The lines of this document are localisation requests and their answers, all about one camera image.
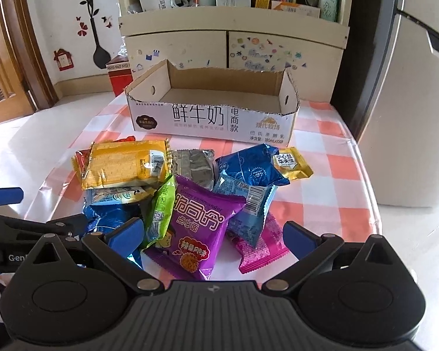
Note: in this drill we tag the red gift box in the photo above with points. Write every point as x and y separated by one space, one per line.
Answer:
119 72

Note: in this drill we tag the red checkered tablecloth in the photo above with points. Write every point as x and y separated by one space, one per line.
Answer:
338 198

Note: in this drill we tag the dark blue foil packet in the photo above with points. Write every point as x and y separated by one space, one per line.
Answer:
253 165
107 218

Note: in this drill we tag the light blue toast snack packet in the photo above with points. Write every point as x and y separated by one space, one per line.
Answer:
120 195

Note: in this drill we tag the pink snack packet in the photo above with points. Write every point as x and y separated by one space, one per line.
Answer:
270 247

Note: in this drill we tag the white cardboard milk box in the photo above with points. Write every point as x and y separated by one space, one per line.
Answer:
217 103

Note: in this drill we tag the silver foil packet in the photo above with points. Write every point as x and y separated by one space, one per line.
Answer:
195 165

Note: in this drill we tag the orange yellow cracker packet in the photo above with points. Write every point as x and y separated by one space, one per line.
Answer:
139 163

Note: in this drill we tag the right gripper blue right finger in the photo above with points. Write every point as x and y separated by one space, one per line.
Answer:
314 253

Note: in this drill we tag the wooden door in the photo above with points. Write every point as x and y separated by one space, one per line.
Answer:
25 85

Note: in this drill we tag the light blue barcode packet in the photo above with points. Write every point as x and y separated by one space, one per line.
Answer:
249 223

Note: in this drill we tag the yellow little waffle packet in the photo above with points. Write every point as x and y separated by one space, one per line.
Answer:
291 164

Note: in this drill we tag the red snack packet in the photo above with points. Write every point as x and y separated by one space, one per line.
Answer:
82 158

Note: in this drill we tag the silver refrigerator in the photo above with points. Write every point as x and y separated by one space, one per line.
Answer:
387 92

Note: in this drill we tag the cream cabinet with stickers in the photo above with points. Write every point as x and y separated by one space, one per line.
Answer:
310 49

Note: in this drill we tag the orange white flat box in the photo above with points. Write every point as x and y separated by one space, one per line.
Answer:
302 10

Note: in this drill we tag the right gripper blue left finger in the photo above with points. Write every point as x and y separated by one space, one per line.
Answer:
112 249

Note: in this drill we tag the purple noodle snack packet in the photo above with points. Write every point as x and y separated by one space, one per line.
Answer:
195 232

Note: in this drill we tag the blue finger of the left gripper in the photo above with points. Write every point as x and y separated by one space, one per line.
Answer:
10 196

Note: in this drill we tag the green snack packet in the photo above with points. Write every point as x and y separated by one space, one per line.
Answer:
161 210

